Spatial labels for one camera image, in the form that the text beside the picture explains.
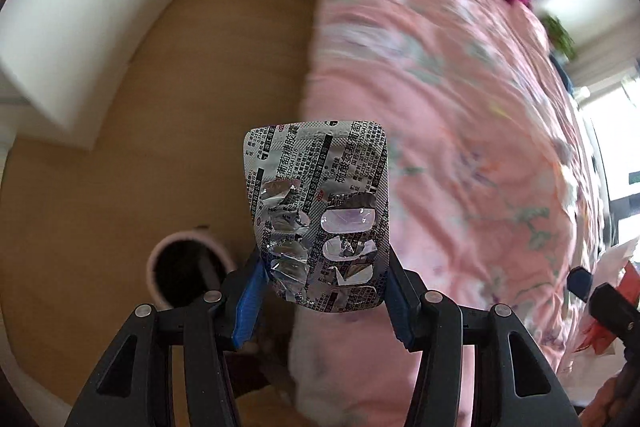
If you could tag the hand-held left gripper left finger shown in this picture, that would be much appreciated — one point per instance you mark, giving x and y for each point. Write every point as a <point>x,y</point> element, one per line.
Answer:
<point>247,302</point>

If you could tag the pink round waste bin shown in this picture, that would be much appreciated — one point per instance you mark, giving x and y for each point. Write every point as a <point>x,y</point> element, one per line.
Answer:
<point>172,269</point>

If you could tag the person's right forearm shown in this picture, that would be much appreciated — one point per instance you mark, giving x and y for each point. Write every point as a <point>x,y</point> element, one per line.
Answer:
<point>607,402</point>

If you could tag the bright window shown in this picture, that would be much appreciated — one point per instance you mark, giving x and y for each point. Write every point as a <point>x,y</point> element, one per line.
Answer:
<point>615,122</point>

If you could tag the green potted plant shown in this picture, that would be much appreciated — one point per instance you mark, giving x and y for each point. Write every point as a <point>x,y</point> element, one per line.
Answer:
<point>562,37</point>

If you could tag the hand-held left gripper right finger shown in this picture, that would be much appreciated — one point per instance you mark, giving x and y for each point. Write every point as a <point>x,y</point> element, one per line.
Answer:
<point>400,307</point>

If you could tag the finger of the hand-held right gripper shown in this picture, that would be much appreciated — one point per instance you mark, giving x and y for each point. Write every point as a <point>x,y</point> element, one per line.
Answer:
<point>581,283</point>
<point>612,304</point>

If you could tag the pink floral blanket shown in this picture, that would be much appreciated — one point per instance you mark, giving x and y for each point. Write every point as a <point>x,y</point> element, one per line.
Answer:
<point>450,107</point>

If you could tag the white wardrobe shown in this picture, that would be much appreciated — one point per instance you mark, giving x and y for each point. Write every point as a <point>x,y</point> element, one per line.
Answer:
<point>100,7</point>

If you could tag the silver foil blister pack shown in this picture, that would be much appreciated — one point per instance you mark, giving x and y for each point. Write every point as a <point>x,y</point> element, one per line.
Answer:
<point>310,167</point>

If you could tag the white and red wrapper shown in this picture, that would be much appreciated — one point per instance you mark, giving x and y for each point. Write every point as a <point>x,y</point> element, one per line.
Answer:
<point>595,337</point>

